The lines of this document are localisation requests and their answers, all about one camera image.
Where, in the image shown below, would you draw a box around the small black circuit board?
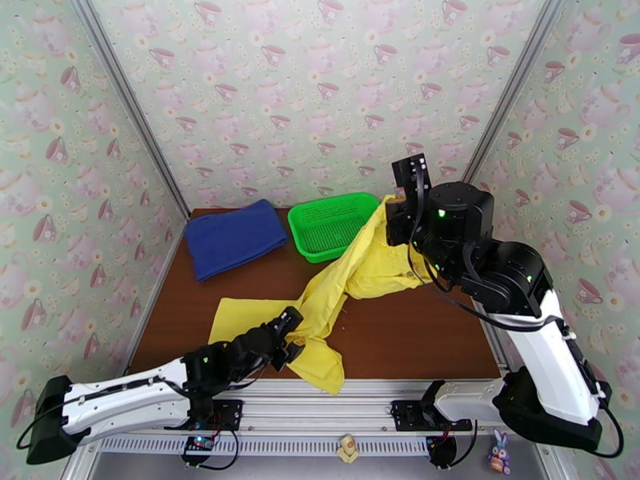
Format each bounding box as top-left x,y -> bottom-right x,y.
182,433 -> 217,457

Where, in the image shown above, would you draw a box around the cream toy figurine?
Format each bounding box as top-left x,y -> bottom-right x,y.
335,434 -> 360,465

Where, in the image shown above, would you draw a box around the folded blue trousers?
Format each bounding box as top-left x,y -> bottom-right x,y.
183,198 -> 290,283

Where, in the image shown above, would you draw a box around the black round mount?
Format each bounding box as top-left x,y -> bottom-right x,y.
427,435 -> 458,469

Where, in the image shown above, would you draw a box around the purple bunny figurine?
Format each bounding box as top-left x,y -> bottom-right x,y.
488,428 -> 512,476

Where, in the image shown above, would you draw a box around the aluminium table side rail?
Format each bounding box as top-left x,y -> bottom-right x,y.
482,318 -> 511,382

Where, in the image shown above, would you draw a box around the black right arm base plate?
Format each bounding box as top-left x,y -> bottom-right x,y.
391,399 -> 474,433

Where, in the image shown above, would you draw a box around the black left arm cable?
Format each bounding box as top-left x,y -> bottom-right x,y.
16,366 -> 271,450

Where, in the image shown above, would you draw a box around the slotted grey cable tray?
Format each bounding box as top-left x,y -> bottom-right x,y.
97,435 -> 432,457

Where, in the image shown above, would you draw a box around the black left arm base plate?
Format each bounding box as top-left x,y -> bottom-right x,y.
212,399 -> 245,430

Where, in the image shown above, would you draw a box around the yellow trousers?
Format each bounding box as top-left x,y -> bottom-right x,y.
207,193 -> 436,397

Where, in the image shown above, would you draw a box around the aluminium corner post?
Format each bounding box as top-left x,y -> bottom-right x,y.
462,0 -> 574,185
67,0 -> 192,220

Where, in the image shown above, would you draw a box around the aluminium frame rail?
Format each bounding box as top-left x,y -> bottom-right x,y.
79,378 -> 511,437

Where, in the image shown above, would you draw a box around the green plastic basket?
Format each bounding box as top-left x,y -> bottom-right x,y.
287,191 -> 381,265

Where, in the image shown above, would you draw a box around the black base power cable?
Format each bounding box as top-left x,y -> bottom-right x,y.
447,432 -> 478,468
194,428 -> 240,470

